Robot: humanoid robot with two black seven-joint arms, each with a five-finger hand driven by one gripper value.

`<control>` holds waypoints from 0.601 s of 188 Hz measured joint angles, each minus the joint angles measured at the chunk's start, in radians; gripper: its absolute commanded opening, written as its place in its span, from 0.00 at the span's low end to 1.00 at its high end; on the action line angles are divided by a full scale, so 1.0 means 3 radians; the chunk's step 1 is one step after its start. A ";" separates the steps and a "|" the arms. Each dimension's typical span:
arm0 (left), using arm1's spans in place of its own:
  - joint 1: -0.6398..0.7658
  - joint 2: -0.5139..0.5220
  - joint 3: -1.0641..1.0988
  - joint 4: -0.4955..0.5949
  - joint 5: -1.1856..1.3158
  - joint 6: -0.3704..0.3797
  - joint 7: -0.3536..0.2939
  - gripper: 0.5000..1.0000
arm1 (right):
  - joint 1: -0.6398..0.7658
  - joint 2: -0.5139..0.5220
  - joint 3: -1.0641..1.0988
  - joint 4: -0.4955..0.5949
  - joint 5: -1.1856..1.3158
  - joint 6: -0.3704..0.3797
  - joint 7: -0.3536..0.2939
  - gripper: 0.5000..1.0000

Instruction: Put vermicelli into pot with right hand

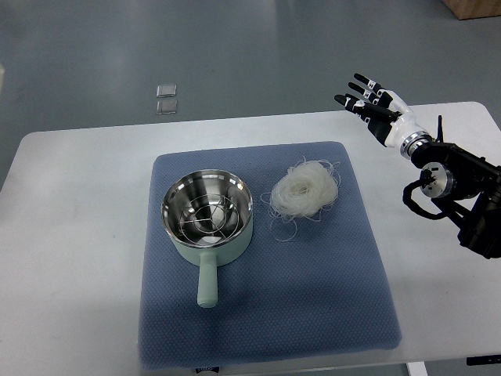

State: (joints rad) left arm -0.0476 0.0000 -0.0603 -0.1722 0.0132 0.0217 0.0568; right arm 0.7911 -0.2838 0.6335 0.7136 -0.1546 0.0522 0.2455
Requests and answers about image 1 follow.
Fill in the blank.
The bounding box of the white table leg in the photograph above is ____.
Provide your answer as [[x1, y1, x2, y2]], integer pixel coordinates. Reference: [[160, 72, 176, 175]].
[[406, 361, 428, 376]]

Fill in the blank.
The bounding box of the black table label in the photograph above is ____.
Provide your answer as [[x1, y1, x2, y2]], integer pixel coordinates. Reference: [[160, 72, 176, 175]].
[[466, 354, 501, 367]]

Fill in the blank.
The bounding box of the wire steaming rack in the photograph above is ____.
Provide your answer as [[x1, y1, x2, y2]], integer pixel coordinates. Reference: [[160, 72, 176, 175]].
[[174, 194, 242, 247]]

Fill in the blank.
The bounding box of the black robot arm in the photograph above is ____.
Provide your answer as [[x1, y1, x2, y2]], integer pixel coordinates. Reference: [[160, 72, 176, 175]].
[[401, 117, 500, 259]]

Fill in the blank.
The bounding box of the blue quilted mat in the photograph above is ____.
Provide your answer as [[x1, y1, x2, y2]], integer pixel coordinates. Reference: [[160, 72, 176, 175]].
[[138, 142, 402, 370]]

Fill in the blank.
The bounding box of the white vermicelli noodle nest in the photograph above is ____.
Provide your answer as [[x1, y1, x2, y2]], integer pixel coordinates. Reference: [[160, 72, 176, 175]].
[[260, 158, 341, 242]]

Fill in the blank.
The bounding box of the mint green steel pot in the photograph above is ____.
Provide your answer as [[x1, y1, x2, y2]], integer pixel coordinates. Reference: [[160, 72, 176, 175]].
[[161, 169, 254, 309]]

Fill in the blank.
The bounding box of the upper metal floor plate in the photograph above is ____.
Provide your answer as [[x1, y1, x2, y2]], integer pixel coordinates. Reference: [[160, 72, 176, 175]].
[[156, 84, 177, 98]]

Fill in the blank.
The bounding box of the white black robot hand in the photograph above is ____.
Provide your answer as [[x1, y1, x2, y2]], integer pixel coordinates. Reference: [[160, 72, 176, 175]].
[[334, 74, 431, 159]]

